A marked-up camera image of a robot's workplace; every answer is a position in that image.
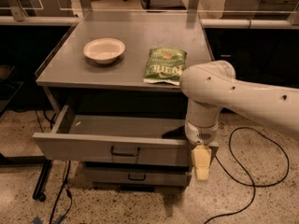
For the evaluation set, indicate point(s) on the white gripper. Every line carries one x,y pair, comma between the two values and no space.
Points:
201,135

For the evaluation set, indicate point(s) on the grey top drawer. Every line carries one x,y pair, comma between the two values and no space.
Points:
130,140

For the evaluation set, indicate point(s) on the grey drawer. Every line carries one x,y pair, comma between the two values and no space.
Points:
136,177
130,140

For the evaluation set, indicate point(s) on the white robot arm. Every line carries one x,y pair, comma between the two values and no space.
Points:
210,87

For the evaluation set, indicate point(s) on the grey bottom drawer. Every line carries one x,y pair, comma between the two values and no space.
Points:
136,177

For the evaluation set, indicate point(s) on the grey metal drawer cabinet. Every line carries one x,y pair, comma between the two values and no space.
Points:
117,89

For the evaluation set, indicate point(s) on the green chip bag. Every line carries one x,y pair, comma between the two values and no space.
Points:
165,65

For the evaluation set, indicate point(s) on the white paper bowl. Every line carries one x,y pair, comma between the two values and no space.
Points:
104,50

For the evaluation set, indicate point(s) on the black stand leg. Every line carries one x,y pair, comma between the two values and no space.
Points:
38,193

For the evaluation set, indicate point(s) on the white horizontal rail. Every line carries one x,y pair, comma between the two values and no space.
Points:
206,23

